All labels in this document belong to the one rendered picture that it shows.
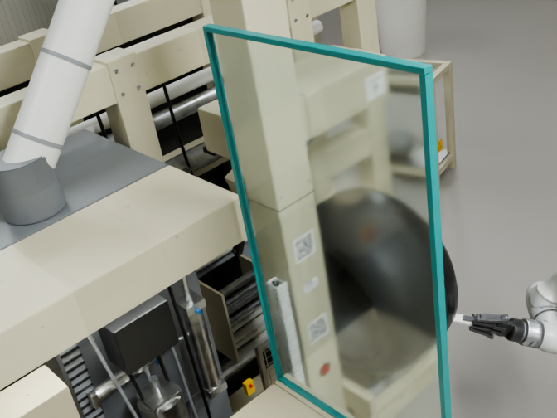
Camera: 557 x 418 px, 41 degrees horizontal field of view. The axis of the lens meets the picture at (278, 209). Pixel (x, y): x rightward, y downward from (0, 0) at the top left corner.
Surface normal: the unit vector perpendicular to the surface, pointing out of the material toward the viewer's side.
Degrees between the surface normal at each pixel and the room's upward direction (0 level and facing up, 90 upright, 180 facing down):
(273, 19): 90
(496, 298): 0
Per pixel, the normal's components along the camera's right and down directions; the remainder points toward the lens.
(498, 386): -0.15, -0.85
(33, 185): 0.57, 0.34
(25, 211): 0.08, 0.49
